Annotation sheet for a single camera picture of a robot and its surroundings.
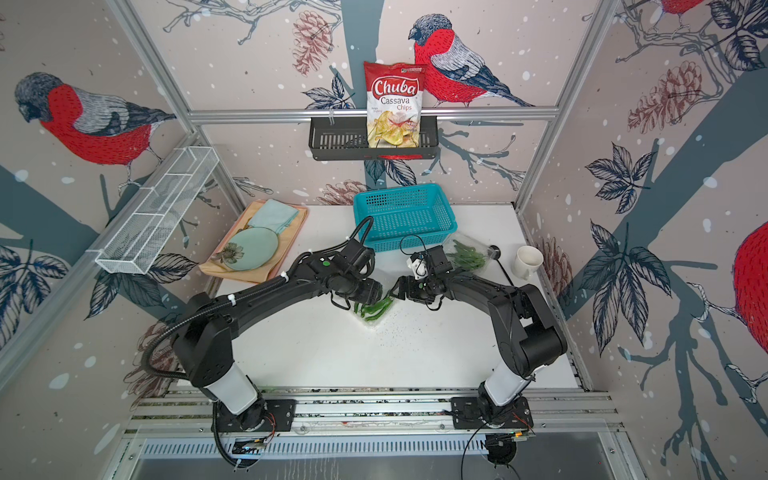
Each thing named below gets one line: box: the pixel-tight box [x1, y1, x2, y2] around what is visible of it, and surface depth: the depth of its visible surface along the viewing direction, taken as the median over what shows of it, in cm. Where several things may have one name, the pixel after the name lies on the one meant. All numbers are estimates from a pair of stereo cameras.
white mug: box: [512, 245, 544, 280], surface depth 97 cm
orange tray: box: [198, 199, 310, 283], surface depth 111 cm
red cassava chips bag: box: [364, 61, 426, 148], surface depth 87 cm
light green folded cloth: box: [248, 199, 300, 235], surface depth 120 cm
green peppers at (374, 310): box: [354, 296, 394, 321], surface depth 92 cm
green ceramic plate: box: [216, 227, 279, 271], surface depth 109 cm
